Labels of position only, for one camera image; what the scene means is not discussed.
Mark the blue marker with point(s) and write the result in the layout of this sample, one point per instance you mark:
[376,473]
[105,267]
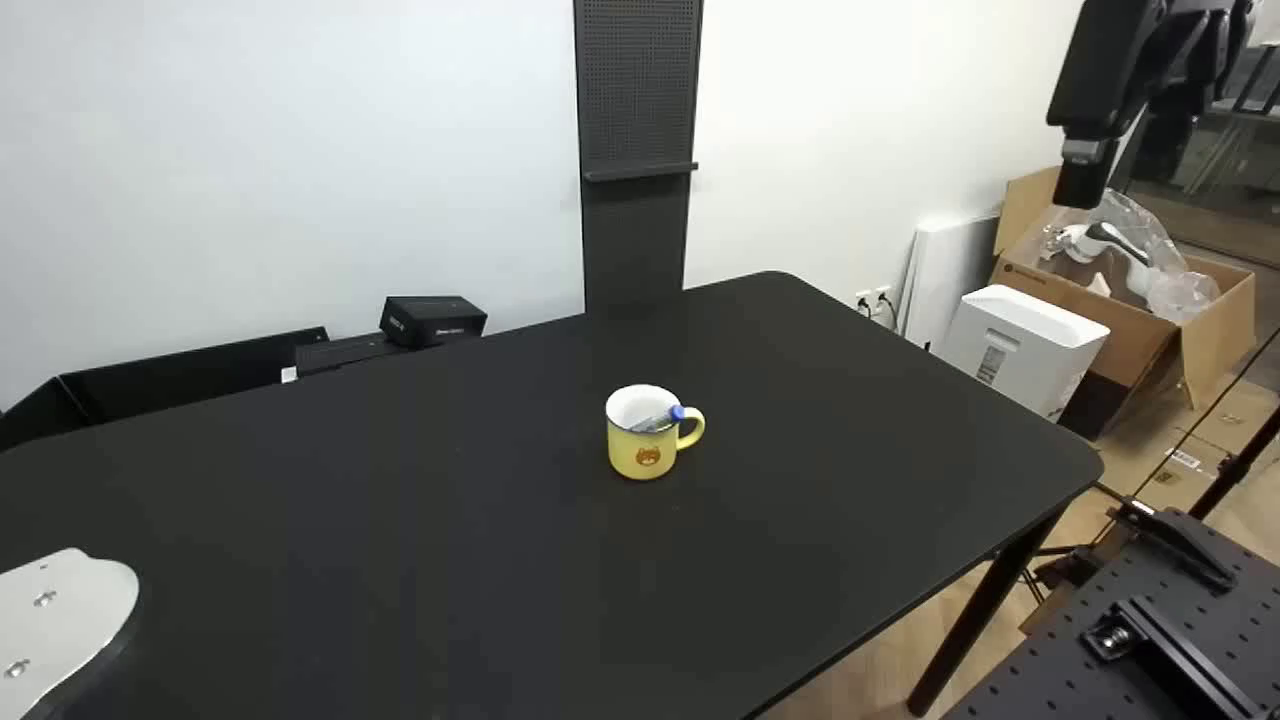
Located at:
[683,414]

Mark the yellow mug with white interior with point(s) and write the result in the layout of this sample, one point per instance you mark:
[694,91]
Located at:
[635,459]

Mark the small black box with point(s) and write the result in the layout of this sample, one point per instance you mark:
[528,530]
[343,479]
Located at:
[431,321]

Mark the dark grey perforated pillar panel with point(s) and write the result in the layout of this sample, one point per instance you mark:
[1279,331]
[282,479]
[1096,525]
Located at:
[637,123]

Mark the white flat panel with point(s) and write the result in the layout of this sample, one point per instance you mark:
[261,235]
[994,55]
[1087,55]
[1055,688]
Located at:
[941,267]

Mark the white boxy appliance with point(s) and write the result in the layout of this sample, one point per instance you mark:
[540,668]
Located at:
[1021,341]

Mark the black table leg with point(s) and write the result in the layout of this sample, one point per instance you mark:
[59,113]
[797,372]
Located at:
[981,614]

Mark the black low flat case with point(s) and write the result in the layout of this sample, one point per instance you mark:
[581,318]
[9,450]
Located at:
[172,372]

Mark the clear plastic bag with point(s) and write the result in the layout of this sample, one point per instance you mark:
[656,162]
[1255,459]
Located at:
[1133,245]

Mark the brown cardboard box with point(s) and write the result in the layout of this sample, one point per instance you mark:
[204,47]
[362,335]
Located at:
[1147,341]

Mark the black perforated breadboard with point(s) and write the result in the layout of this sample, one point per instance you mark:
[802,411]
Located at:
[1064,674]

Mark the black hanging stand equipment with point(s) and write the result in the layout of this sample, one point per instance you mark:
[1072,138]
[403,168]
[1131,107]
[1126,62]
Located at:
[1115,67]

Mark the black tripod leg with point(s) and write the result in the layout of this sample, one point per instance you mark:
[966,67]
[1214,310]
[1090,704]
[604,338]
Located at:
[1233,465]

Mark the white mounting plate with screws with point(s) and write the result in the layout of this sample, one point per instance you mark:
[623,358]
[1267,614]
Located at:
[54,620]

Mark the white wall outlet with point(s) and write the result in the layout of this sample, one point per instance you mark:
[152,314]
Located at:
[873,300]

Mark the black clamp bracket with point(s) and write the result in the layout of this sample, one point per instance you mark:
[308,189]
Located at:
[1182,543]

